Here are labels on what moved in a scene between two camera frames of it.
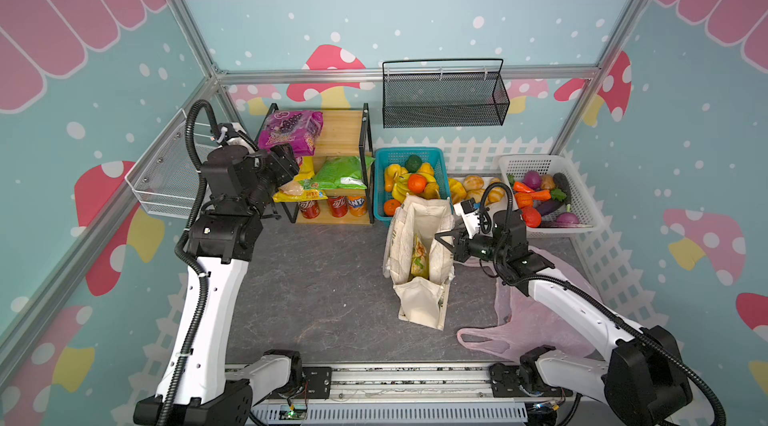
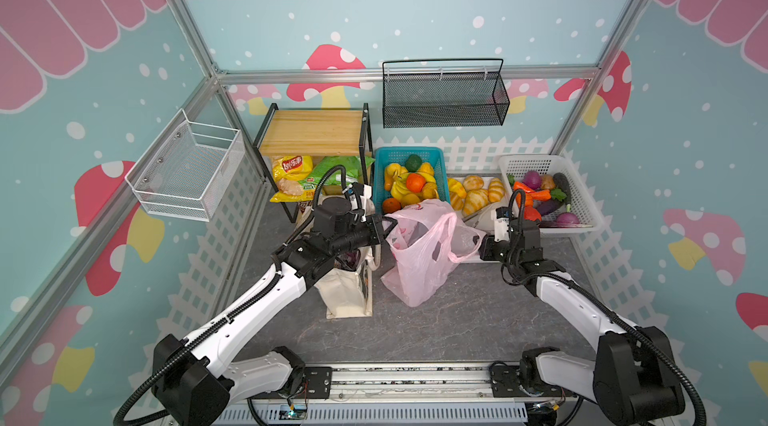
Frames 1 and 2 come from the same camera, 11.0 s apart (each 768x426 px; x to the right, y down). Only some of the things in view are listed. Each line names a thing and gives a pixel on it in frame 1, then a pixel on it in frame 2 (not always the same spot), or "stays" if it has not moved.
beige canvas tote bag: x=418 y=265 -> x=347 y=289
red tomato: x=532 y=217 stays
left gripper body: x=275 y=169 -> x=359 y=235
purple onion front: x=567 y=218 stays
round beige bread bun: x=473 y=182 stays
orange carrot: x=525 y=195 stays
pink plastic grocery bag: x=529 y=328 -> x=427 y=241
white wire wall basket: x=164 y=178 stays
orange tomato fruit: x=417 y=183 stays
